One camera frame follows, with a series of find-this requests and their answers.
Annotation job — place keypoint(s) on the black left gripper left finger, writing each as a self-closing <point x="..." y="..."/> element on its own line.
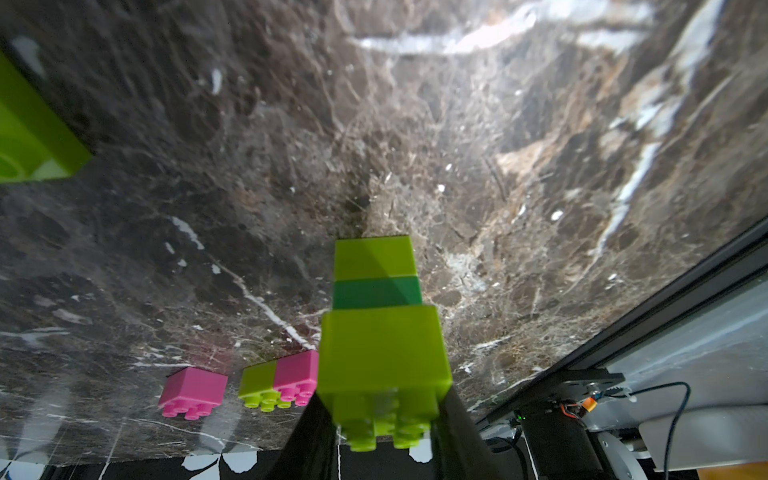
<point x="310" y="452"/>

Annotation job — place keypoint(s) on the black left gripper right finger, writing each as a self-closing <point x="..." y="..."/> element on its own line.
<point x="457" y="447"/>

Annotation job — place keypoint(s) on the lime green lego stack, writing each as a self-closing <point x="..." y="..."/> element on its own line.
<point x="383" y="365"/>

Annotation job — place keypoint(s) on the lime 2x4 lego brick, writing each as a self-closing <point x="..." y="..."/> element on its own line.
<point x="36" y="145"/>

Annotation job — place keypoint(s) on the pink 2x2 lego brick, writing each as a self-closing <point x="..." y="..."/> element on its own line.
<point x="296" y="377"/>
<point x="193" y="392"/>

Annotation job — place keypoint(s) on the lime 2x2 lego brick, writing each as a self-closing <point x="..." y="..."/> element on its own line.
<point x="257" y="391"/>

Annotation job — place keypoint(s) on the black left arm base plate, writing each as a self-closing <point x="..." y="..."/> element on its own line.
<point x="548" y="412"/>

